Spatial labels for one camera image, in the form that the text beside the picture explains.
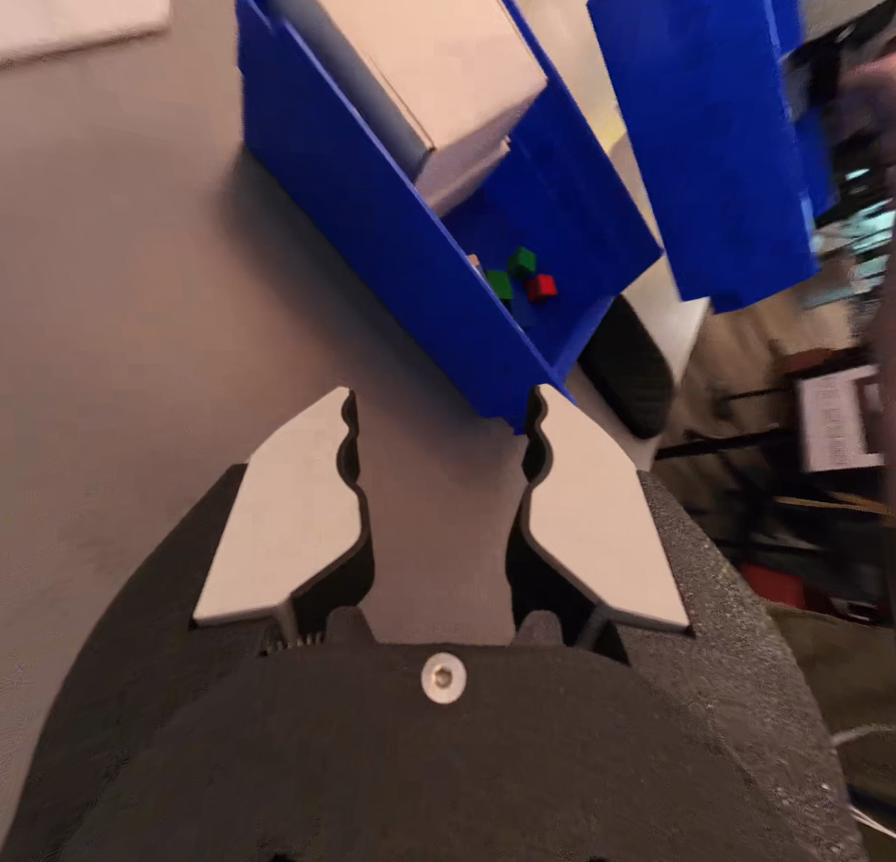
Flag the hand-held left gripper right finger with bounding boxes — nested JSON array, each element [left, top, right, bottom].
[[506, 383, 694, 645]]

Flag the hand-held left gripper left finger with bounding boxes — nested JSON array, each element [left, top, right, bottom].
[[190, 386, 376, 631]]

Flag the blue plastic bin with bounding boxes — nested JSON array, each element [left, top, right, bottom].
[[231, 0, 665, 435], [587, 0, 837, 315]]

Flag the white cardboard mailer box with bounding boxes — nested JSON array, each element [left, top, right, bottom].
[[266, 0, 549, 177], [414, 137, 515, 217]]

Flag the red box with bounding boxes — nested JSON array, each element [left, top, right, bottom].
[[742, 561, 806, 607]]

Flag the white paper sign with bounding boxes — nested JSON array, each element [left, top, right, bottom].
[[798, 365, 884, 472]]

